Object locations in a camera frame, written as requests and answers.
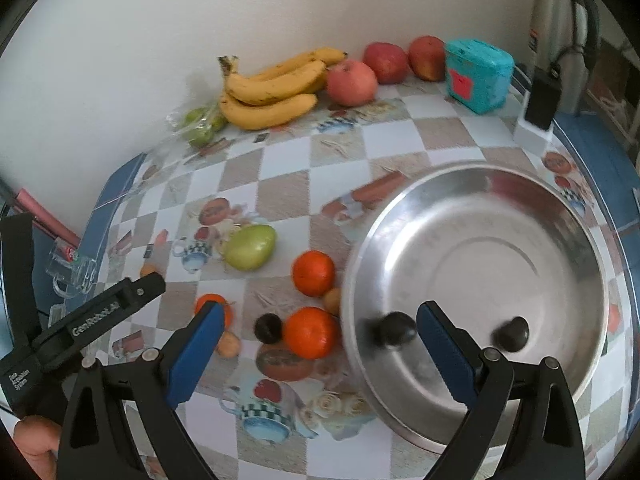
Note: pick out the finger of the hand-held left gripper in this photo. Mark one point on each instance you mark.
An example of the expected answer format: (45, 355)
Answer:
(115, 307)

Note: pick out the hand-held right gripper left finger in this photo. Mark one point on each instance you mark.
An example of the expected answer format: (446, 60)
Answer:
(197, 355)

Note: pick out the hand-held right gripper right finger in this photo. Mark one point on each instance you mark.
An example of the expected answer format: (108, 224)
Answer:
(445, 355)

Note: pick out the small brown fruit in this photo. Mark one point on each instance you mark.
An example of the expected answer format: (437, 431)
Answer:
(331, 301)
(228, 345)

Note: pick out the orange tangerine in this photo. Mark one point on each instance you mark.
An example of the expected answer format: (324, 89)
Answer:
(313, 272)
(310, 332)
(207, 302)

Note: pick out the dark plum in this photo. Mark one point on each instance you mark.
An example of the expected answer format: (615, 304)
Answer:
(267, 328)
(510, 334)
(395, 331)

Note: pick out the silver metal plate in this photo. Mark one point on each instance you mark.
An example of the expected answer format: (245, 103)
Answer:
(475, 260)

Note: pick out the large green fruit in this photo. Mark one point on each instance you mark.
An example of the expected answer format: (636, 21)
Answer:
(250, 247)

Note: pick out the person's left hand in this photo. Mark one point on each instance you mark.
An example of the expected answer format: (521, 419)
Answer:
(37, 445)

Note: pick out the glass mug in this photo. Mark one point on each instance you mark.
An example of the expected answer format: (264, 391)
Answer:
(72, 272)

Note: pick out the pink red bar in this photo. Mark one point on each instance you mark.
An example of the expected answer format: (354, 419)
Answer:
(47, 217)

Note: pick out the small green fruit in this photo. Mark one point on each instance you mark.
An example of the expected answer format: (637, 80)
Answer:
(217, 121)
(200, 136)
(193, 117)

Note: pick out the clear plastic bag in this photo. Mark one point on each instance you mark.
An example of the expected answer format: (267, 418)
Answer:
(175, 121)

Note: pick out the printed checkered tablecloth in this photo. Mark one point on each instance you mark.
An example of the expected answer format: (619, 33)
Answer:
(300, 185)

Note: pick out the yellow banana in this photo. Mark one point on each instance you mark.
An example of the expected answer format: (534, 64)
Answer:
(270, 112)
(327, 55)
(280, 85)

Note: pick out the black power adapter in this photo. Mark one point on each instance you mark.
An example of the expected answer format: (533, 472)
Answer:
(542, 100)

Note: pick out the teal box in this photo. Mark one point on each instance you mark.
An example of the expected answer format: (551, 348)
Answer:
(477, 75)

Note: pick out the red apple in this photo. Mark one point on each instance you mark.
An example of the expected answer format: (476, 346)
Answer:
(351, 82)
(386, 62)
(426, 57)

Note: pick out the steel thermos jug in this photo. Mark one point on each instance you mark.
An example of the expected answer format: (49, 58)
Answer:
(552, 20)

